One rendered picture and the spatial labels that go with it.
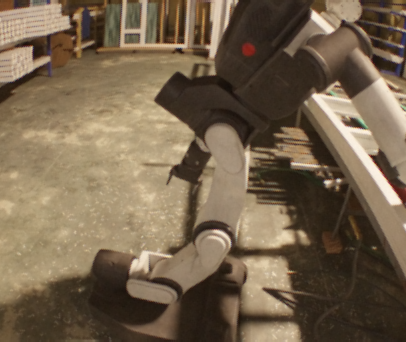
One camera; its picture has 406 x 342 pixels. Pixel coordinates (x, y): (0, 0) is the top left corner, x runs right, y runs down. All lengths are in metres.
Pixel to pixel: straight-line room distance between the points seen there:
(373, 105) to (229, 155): 0.44
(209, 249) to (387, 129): 0.69
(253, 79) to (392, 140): 0.36
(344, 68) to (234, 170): 0.45
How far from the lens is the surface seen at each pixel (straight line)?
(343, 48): 0.67
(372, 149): 1.28
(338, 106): 1.63
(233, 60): 0.80
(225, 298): 1.45
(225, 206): 1.04
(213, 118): 0.91
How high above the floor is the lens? 1.31
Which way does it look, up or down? 30 degrees down
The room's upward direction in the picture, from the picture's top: 3 degrees clockwise
